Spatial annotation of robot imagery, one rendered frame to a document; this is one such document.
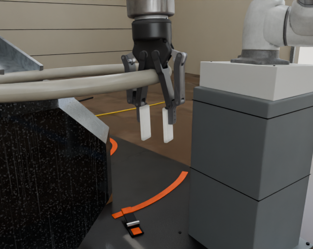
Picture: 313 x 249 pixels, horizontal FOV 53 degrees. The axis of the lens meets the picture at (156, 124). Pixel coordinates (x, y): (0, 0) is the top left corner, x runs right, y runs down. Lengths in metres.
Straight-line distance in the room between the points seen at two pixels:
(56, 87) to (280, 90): 0.92
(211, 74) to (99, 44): 6.10
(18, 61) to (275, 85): 0.88
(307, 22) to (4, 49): 1.05
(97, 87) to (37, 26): 6.39
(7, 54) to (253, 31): 0.93
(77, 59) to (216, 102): 6.00
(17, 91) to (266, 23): 1.06
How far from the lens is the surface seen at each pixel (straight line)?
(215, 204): 1.52
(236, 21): 6.58
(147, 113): 0.65
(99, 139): 1.39
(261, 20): 1.38
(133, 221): 1.80
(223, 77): 1.37
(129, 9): 0.60
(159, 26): 0.59
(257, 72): 1.27
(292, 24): 1.35
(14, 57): 1.11
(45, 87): 0.52
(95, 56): 7.37
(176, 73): 0.59
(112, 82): 0.53
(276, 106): 1.25
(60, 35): 7.04
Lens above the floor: 1.06
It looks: 17 degrees down
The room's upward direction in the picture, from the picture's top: straight up
